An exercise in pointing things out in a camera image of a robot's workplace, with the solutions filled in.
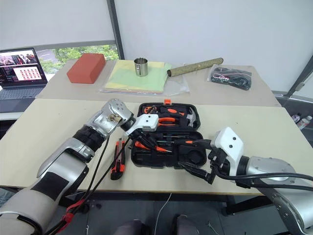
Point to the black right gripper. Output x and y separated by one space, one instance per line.
216 160

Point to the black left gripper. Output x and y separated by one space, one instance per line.
136 136

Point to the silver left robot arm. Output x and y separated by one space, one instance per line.
61 169

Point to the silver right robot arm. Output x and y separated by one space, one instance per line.
271 167

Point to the black plastic tool case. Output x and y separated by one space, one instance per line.
168 156

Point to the black orange screwdriver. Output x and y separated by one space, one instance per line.
183 142

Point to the black orange utility knife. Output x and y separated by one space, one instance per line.
118 161

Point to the steel claw hammer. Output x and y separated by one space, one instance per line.
192 117

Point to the clear plastic bag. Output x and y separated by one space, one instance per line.
177 85

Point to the stack of coloured paper sheets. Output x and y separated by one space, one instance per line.
127 80

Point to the dark rounded shape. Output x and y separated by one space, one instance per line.
184 225

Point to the stainless steel mug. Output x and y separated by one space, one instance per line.
141 66

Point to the rolled brown tube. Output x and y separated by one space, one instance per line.
195 65

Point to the red rectangular block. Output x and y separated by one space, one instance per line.
85 68

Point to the small plastic bottle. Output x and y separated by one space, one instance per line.
305 122
297 118

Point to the open laptop computer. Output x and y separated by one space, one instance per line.
20 73

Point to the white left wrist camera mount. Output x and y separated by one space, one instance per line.
148 121

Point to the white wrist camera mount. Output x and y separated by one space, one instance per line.
230 144
148 121

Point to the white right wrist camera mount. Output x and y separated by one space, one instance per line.
230 144

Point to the black table frame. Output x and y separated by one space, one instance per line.
247 203

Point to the dark window frame post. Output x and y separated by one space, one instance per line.
117 29

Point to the grey metal stand frame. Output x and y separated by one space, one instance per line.
302 78

